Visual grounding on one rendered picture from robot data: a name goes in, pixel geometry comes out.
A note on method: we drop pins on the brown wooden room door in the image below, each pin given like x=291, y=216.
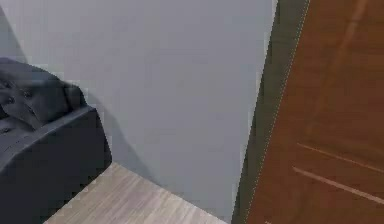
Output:
x=320, y=126

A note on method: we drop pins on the dark grey tufted sofa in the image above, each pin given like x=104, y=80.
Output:
x=50, y=146

